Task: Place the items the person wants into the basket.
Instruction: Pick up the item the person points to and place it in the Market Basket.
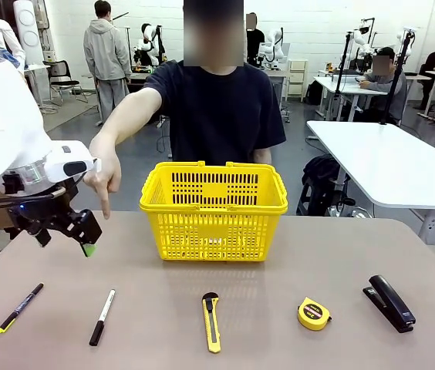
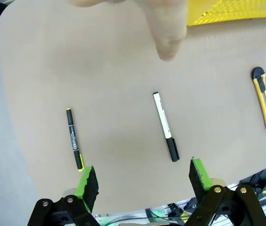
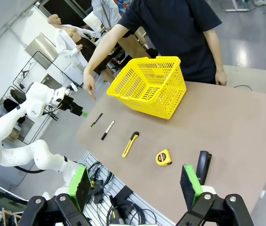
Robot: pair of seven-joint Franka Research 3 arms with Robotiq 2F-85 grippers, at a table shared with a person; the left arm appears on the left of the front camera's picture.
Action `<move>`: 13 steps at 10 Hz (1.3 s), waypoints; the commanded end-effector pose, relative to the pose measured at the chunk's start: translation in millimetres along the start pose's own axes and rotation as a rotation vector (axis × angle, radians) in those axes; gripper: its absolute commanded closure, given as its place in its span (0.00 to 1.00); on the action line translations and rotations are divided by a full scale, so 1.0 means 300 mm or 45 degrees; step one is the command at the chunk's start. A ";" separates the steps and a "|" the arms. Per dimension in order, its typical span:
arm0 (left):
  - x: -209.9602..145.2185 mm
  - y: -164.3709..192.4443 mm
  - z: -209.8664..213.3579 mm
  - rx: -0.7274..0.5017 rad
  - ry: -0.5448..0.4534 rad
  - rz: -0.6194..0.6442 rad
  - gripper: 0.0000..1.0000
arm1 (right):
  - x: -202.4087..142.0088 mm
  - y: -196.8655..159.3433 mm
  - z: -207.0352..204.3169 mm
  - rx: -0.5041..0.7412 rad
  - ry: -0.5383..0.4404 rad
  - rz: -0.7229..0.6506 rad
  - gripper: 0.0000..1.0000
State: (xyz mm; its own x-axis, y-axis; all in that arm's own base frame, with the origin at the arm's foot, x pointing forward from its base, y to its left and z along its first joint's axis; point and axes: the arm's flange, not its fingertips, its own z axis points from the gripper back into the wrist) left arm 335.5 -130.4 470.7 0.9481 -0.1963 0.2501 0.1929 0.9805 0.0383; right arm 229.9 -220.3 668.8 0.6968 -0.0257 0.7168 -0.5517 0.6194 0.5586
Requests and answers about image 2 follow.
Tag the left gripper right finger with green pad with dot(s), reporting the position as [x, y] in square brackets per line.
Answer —
[201, 181]

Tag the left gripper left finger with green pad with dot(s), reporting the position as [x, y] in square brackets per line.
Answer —
[85, 188]

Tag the black pen yellow ends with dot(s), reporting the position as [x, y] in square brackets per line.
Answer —
[72, 136]

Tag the white marker black cap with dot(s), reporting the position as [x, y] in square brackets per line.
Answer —
[163, 117]

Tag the yellow black utility knife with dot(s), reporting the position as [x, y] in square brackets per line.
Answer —
[263, 103]

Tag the yellow plastic shopping basket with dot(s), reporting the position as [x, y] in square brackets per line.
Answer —
[229, 9]

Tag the person's bare hand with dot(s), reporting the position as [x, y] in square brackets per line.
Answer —
[166, 28]

